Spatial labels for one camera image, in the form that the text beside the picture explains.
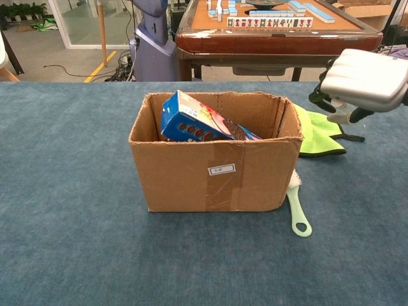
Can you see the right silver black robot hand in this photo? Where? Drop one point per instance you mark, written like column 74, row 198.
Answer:
column 366, row 79

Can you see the clear white-tipped stick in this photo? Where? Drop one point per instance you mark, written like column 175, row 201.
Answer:
column 337, row 103

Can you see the blue cookie package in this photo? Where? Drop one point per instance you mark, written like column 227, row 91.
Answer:
column 178, row 119

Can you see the purple cloth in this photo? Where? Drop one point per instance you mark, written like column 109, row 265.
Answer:
column 400, row 52

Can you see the black tripod stand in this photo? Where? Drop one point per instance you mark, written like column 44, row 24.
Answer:
column 387, row 25

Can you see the large brown cardboard box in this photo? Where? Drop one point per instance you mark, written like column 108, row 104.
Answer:
column 373, row 14

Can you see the bright green cleaning cloth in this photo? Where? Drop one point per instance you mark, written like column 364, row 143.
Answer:
column 318, row 134

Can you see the blue backed mahjong tile row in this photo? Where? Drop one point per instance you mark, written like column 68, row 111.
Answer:
column 271, row 13
column 315, row 12

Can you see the brown mahjong table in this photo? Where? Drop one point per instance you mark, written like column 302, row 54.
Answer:
column 271, row 43

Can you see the face-up mahjong tile row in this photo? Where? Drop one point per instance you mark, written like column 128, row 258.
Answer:
column 271, row 22

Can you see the black dice dome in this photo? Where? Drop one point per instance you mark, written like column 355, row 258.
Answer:
column 267, row 3

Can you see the mint green scrub brush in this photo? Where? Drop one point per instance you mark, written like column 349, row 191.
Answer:
column 296, row 207

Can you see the blue backed mahjong tile cluster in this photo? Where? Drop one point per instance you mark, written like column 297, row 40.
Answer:
column 220, row 9

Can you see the wooden pole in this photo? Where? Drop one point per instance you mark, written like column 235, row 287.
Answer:
column 102, row 32

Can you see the white framed glass partition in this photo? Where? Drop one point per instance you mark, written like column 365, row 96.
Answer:
column 62, row 28

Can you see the green bag on floor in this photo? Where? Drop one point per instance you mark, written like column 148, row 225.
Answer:
column 46, row 25

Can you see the blue felt table cover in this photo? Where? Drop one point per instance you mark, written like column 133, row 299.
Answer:
column 63, row 255

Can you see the potted green plants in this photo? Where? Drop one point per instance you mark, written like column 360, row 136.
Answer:
column 22, row 11

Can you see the white chair with wooden legs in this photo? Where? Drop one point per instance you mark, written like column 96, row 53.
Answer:
column 6, row 76

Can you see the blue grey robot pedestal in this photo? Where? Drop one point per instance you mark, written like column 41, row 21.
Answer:
column 153, row 54

